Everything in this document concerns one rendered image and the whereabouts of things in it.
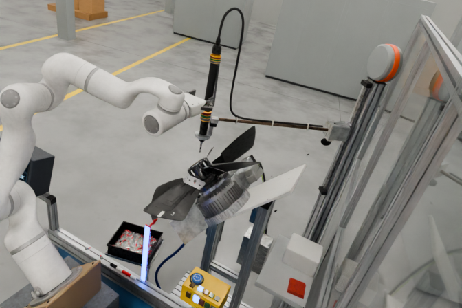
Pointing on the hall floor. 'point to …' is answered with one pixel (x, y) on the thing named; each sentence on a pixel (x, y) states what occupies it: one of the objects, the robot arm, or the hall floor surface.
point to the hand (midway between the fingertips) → (202, 97)
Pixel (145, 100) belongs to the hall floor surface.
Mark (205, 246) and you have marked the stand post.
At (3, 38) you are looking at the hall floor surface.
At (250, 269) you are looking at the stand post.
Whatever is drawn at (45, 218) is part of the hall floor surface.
